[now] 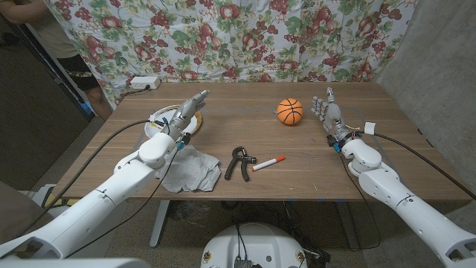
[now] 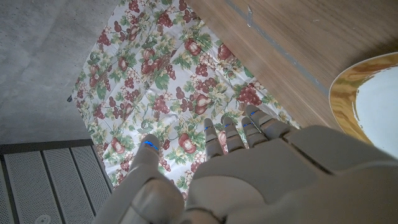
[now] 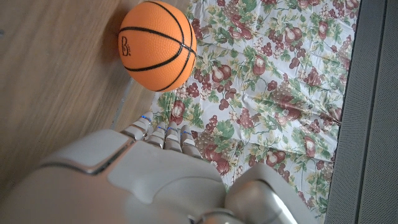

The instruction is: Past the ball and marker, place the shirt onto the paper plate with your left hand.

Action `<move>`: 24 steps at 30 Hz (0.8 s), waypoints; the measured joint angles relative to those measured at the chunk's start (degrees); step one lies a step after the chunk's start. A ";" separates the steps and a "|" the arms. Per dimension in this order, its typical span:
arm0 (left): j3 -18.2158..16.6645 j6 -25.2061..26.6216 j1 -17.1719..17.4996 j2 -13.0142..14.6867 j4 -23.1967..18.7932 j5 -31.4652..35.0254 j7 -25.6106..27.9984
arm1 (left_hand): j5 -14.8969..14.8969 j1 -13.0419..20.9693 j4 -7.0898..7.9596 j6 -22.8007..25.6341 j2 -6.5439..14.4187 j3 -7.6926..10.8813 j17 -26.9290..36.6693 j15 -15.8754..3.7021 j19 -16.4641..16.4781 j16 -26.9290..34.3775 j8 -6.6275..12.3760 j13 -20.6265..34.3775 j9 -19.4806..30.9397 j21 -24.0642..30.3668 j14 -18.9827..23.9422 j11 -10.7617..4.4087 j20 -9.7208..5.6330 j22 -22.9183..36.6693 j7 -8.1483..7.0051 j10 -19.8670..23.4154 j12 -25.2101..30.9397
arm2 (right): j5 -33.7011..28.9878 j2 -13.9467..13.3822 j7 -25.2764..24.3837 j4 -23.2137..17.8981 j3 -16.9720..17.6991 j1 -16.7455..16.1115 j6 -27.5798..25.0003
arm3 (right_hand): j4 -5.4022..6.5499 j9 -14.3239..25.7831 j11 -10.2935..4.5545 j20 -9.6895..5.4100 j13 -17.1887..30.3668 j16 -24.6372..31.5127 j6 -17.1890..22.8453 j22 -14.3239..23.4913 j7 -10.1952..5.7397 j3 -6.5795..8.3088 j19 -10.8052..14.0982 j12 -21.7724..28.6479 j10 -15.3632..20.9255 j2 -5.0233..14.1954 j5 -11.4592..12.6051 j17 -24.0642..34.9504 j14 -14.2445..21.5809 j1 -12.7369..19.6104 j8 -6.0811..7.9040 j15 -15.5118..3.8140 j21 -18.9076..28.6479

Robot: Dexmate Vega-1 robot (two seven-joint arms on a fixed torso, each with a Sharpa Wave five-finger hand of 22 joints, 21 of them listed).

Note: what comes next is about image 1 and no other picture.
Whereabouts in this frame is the black hand grip exerciser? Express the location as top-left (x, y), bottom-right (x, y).
top-left (224, 146), bottom-right (257, 183)

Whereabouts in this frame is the floral fruit print backdrop cloth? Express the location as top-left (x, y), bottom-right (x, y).
top-left (44, 0), bottom-right (419, 109)

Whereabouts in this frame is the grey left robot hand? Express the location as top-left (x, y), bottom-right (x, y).
top-left (161, 89), bottom-right (211, 142)

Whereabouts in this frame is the small orange basketball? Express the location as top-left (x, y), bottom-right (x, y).
top-left (276, 98), bottom-right (304, 126)

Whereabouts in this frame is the paper plate with gold rim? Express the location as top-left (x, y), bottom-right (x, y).
top-left (144, 104), bottom-right (204, 139)

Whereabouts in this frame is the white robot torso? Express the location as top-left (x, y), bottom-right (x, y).
top-left (200, 222), bottom-right (309, 268)

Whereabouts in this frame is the white table leg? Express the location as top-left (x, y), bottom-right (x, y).
top-left (149, 200), bottom-right (171, 249)

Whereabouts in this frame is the grey shirt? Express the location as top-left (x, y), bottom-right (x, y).
top-left (154, 144), bottom-right (222, 194)

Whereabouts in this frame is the white power strip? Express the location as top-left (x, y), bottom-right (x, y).
top-left (129, 76), bottom-right (162, 90)

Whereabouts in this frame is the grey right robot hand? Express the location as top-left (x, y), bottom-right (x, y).
top-left (311, 86), bottom-right (360, 147)

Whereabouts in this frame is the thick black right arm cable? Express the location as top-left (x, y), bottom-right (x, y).
top-left (373, 132), bottom-right (476, 201)

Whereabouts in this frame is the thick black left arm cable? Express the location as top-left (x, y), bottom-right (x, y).
top-left (14, 118), bottom-right (167, 239)

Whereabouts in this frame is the person in beige shirt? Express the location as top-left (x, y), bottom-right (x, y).
top-left (0, 0), bottom-right (112, 122)

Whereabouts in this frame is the white marker with orange cap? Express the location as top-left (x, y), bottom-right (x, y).
top-left (251, 155), bottom-right (287, 173)

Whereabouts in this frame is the long grey tape strip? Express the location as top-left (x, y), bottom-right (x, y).
top-left (200, 106), bottom-right (360, 115)

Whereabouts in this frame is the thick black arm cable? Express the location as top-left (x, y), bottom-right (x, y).
top-left (373, 132), bottom-right (476, 201)
top-left (14, 118), bottom-right (167, 239)

